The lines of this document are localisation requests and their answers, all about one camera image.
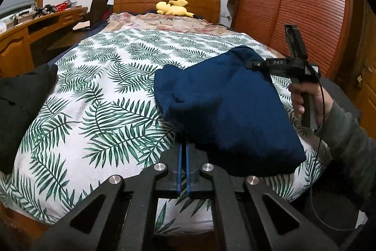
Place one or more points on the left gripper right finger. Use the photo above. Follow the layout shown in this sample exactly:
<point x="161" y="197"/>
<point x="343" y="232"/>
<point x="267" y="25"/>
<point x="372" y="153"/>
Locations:
<point x="247" y="214"/>

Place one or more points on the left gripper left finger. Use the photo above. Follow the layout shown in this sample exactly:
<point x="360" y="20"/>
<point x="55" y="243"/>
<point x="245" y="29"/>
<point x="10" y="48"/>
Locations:
<point x="96" y="222"/>

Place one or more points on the navy blue suit jacket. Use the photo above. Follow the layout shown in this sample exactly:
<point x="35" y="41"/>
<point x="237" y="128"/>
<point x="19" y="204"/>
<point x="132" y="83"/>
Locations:
<point x="232" y="113"/>

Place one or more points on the right forearm grey sleeve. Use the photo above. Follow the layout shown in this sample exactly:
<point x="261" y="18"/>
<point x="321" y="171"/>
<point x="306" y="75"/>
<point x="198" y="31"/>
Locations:
<point x="351" y="146"/>

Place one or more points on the wooden louvered wardrobe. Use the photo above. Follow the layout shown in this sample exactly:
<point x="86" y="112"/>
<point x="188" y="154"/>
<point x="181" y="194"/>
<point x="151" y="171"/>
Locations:
<point x="330" y="28"/>

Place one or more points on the palm leaf print duvet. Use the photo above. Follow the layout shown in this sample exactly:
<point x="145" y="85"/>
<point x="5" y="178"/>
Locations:
<point x="101" y="118"/>

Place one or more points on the yellow plush toy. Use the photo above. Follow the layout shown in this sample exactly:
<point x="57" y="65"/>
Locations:
<point x="175" y="8"/>

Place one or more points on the floral blanket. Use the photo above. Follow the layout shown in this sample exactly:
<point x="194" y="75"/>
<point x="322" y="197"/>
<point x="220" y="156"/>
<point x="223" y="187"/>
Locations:
<point x="152" y="21"/>

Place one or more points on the black folded garment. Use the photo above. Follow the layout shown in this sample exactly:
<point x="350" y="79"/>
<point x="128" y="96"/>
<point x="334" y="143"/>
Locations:
<point x="22" y="97"/>

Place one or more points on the wooden desk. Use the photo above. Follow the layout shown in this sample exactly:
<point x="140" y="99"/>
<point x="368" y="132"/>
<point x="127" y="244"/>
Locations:
<point x="16" y="55"/>

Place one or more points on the dark wooden chair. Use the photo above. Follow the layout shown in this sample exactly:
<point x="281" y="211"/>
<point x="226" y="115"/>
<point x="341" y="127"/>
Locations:
<point x="94" y="19"/>

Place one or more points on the red basket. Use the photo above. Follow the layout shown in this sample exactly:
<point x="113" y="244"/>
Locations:
<point x="61" y="7"/>

